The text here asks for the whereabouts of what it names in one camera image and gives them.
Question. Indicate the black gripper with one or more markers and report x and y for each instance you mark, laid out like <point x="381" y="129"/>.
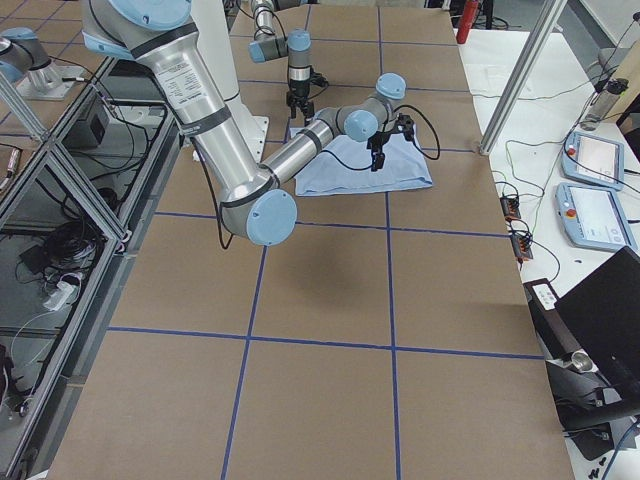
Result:
<point x="299" y="91"/>
<point x="377" y="143"/>

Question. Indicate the light blue t-shirt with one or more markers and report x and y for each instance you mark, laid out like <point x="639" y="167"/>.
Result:
<point x="344" y="167"/>

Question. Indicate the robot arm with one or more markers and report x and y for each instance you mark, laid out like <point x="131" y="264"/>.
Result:
<point x="163" y="37"/>
<point x="271" y="42"/>

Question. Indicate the orange black electronics board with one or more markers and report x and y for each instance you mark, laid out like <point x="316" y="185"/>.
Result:
<point x="510" y="207"/>

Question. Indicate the red fire extinguisher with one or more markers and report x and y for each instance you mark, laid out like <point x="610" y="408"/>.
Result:
<point x="466" y="21"/>

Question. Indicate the far teach pendant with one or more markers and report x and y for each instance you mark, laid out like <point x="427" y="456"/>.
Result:
<point x="593" y="160"/>

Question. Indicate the teach pendant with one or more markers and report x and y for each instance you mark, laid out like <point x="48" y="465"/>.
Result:
<point x="592" y="217"/>
<point x="593" y="160"/>

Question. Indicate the near teach pendant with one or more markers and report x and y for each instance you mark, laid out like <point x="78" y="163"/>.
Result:
<point x="592" y="217"/>

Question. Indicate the clear water bottle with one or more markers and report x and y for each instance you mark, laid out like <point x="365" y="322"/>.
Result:
<point x="603" y="103"/>

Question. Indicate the black laptop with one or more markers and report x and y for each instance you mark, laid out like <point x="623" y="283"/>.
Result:
<point x="602" y="313"/>

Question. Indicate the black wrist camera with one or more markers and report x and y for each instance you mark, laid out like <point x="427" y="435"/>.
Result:
<point x="405" y="125"/>
<point x="317" y="79"/>

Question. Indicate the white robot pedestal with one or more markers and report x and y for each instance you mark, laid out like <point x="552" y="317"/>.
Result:
<point x="215" y="48"/>

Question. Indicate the aluminium frame post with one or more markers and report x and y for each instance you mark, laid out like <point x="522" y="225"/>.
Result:
<point x="523" y="67"/>

